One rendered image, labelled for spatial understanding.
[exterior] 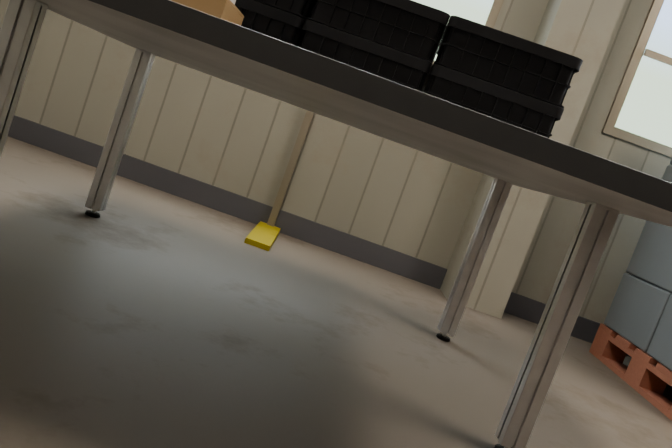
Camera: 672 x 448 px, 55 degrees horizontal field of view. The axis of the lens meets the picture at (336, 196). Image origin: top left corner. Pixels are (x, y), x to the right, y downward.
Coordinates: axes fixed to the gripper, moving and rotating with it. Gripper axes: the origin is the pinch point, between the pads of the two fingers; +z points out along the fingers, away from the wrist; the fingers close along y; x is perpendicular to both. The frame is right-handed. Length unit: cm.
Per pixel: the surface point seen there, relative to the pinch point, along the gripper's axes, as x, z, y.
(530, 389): 1, 84, 66
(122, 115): 65, 51, -90
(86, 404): -55, 95, -16
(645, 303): 162, 75, 136
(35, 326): -36, 93, -41
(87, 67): 162, 36, -171
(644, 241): 185, 48, 133
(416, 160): 198, 39, 12
